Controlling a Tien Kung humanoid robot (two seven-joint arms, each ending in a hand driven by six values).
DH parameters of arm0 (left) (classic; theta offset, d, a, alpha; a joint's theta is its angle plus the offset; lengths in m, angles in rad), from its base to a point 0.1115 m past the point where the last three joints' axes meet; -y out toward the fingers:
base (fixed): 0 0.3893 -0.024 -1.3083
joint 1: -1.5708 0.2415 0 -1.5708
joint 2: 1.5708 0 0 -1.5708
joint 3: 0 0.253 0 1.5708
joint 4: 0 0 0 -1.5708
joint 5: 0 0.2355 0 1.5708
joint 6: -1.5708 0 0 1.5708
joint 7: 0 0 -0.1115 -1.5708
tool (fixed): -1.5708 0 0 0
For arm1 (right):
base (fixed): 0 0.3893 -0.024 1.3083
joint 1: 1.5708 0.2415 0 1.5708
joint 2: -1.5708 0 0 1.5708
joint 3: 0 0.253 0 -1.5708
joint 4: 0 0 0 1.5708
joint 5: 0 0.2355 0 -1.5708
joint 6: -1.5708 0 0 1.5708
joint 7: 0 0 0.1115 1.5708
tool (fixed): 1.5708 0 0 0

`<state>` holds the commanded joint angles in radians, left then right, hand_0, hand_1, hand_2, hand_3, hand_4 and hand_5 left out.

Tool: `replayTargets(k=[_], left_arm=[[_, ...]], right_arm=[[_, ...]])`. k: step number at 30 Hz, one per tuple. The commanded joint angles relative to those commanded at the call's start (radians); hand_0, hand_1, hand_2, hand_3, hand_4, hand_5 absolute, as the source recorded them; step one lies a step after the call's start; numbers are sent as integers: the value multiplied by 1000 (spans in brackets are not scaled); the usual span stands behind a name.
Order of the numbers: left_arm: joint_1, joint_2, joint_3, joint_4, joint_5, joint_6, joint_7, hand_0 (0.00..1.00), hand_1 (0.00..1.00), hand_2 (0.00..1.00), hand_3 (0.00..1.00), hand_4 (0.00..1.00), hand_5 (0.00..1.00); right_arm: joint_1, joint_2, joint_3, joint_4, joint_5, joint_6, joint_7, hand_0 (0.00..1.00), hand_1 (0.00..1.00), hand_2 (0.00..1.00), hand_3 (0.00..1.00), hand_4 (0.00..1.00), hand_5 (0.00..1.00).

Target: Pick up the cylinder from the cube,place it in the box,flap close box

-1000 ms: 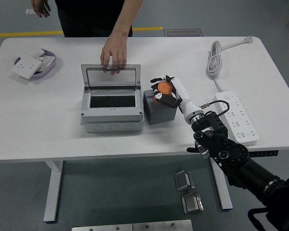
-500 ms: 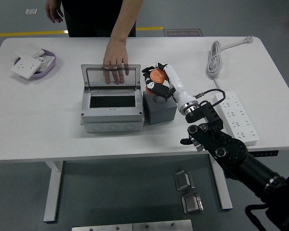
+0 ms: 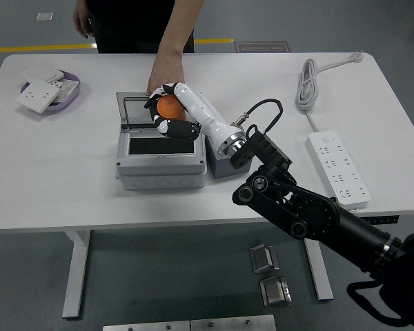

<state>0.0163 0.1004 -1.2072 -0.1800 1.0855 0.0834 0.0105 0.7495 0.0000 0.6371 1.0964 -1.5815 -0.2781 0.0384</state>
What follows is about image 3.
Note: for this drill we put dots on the person's left hand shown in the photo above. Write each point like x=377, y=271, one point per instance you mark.
x=165, y=70

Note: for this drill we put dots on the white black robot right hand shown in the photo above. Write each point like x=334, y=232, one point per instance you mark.
x=200, y=107

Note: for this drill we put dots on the person's right hand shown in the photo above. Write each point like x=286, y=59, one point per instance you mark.
x=82, y=19

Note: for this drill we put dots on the orange cylinder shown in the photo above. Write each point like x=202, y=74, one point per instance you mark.
x=169, y=107

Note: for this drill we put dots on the grey electrical box with lid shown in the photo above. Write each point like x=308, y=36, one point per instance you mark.
x=160, y=169

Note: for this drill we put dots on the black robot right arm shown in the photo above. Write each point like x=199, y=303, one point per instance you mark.
x=314, y=213

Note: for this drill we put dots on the person's left forearm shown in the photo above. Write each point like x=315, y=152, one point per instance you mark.
x=179, y=27

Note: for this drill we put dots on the grey cube with round hole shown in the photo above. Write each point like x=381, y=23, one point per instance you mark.
x=224, y=169

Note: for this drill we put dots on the small square floor plate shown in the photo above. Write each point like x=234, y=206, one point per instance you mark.
x=45, y=16

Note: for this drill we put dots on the person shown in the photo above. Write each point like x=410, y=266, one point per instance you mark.
x=134, y=27

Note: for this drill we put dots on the white printed socket panel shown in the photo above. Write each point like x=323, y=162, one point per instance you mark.
x=67, y=88

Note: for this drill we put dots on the purple oval tray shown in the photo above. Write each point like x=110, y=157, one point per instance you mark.
x=69, y=101

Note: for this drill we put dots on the small metal clamp block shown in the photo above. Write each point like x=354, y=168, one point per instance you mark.
x=262, y=258
x=274, y=291

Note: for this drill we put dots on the white table leg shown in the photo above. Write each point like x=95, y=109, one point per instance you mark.
x=76, y=272
x=319, y=272

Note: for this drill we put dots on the black table control panel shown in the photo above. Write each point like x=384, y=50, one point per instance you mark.
x=386, y=219

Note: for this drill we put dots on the white wall switch panel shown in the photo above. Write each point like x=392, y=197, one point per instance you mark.
x=43, y=73

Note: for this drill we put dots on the white wall socket panel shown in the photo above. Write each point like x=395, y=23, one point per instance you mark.
x=38, y=94

